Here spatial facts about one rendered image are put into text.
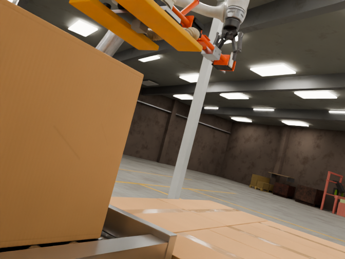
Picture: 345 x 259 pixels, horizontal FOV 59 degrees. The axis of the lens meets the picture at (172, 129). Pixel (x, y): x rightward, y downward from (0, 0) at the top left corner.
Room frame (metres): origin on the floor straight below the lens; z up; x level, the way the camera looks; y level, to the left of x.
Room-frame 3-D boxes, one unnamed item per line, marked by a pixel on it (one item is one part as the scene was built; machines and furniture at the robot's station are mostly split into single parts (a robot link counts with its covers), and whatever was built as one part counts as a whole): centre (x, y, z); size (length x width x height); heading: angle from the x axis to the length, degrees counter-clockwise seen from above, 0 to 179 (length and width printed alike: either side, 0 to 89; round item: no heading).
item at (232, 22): (1.45, -0.15, 1.43); 0.08 x 0.07 x 0.09; 55
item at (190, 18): (1.16, 0.04, 1.27); 0.10 x 0.08 x 0.06; 55
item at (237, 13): (1.45, -0.15, 1.50); 0.09 x 0.09 x 0.06
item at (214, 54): (1.34, -0.08, 1.26); 0.07 x 0.07 x 0.04; 55
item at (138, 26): (0.96, 0.18, 1.16); 0.04 x 0.04 x 0.05; 55
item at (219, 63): (1.45, -0.16, 1.26); 0.08 x 0.07 x 0.05; 145
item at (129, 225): (0.89, 0.22, 0.58); 0.70 x 0.03 x 0.06; 54
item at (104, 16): (1.01, 0.26, 1.16); 0.34 x 0.10 x 0.05; 145
